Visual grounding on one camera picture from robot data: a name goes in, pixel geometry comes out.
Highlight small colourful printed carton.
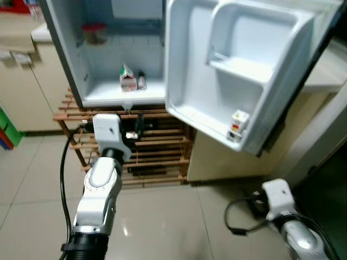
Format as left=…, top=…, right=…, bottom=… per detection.
left=228, top=110, right=250, bottom=142

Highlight white lined fridge door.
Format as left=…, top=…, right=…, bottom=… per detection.
left=164, top=0, right=347, bottom=158

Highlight small dark fridge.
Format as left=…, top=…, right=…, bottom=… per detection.
left=39, top=0, right=169, bottom=109

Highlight small black device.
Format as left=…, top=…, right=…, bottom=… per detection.
left=142, top=118, right=162, bottom=131
left=127, top=165, right=163, bottom=177

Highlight wooden slatted rack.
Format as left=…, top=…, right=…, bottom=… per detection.
left=53, top=89, right=195, bottom=189

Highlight small dark bottle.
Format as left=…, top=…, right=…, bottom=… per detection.
left=137, top=70, right=147, bottom=91

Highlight green and white carton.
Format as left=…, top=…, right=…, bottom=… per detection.
left=119, top=63, right=138, bottom=93

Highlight green tinted glass door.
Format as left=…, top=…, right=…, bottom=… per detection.
left=295, top=144, right=347, bottom=260

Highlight glass jar with red lid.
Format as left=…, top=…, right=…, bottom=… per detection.
left=82, top=23, right=107, bottom=46

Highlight beige kitchen base cabinet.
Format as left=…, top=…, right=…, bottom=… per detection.
left=0, top=43, right=74, bottom=134

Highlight white box shaped unit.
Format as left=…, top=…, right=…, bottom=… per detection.
left=303, top=46, right=347, bottom=94

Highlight green bag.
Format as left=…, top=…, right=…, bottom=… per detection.
left=0, top=106, right=23, bottom=148

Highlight red bag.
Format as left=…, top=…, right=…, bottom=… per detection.
left=0, top=130, right=14, bottom=152

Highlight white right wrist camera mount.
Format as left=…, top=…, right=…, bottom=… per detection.
left=262, top=179, right=298, bottom=220

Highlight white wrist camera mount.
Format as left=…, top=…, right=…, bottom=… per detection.
left=92, top=114, right=132, bottom=162
left=262, top=179, right=298, bottom=220

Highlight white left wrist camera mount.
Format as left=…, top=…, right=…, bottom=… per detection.
left=92, top=114, right=132, bottom=162

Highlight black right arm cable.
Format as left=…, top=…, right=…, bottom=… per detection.
left=224, top=195, right=339, bottom=260

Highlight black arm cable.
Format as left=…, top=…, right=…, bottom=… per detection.
left=60, top=126, right=95, bottom=255
left=224, top=195, right=339, bottom=260

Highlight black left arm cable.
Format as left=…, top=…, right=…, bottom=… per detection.
left=60, top=126, right=95, bottom=255

